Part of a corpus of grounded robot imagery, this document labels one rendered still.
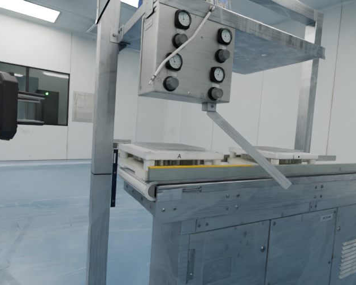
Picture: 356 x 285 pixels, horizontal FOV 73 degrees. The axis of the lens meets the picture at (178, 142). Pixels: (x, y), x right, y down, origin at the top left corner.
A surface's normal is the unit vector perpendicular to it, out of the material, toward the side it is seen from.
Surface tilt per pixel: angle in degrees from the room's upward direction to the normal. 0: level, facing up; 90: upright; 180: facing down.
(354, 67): 90
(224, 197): 90
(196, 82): 90
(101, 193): 90
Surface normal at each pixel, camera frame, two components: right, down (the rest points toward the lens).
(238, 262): 0.48, 0.08
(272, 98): -0.80, -0.02
